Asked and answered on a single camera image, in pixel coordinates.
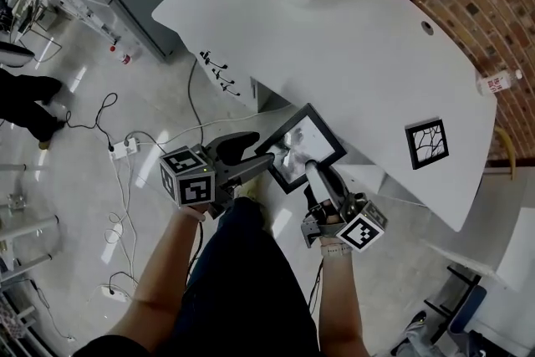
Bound person's right forearm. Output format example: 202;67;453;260
318;253;372;357

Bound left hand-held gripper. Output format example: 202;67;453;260
158;131;286;220

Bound small bottle red cap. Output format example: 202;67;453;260
109;44;134;65

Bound black metal frame stand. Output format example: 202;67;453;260
423;263;482;344

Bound person's left forearm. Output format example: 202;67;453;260
109;204;209;350

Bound person's dark trousers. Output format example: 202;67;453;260
83;196;324;357

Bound white power strip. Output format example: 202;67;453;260
108;138;140;161
99;283;130;303

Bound clear bottle red label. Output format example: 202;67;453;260
476;69;524;97

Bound grey sneaker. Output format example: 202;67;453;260
392;309;429;357

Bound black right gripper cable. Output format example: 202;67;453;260
308;258;326;321

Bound metal frame shelf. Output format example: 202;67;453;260
0;161;60;348

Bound black picture frame grey print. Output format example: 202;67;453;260
254;103;349;196

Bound blue chair seat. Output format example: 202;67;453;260
446;285;489;350

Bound white floor cable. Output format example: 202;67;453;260
102;156;141;289

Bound white wristband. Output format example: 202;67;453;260
319;242;353;259

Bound grey floor cable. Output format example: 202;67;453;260
186;57;206;148

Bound small black picture frame branch print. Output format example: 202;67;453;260
404;117;451;171

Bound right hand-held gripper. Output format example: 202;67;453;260
300;158;388;254

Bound person's light shoe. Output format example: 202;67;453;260
236;178;268;202

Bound black floor cable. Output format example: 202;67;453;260
64;92;120;152

